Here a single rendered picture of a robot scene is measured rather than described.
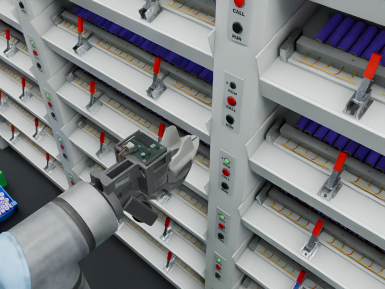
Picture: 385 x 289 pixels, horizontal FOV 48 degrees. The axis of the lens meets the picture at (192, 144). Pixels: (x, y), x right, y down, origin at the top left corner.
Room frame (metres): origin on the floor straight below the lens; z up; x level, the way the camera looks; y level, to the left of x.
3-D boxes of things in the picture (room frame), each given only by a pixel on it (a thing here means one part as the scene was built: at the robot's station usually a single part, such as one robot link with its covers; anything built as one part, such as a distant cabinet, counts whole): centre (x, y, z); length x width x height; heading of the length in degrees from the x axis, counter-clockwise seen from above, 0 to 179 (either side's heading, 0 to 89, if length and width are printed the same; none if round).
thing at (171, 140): (0.53, 0.03, 0.99); 0.09 x 0.03 x 0.06; 138
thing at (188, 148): (0.51, 0.01, 0.99); 0.09 x 0.03 x 0.06; 138
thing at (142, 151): (0.44, 0.09, 0.99); 0.12 x 0.08 x 0.09; 138
